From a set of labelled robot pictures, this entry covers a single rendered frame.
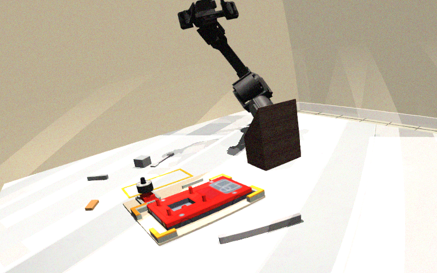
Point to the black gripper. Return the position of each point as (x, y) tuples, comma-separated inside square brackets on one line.
[(207, 18)]

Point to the black tyre with grey wheel rim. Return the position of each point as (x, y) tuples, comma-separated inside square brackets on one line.
[(144, 188)]

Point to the orange flat block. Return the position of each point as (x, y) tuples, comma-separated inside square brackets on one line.
[(92, 204)]

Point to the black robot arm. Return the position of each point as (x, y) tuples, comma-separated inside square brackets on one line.
[(250, 86)]

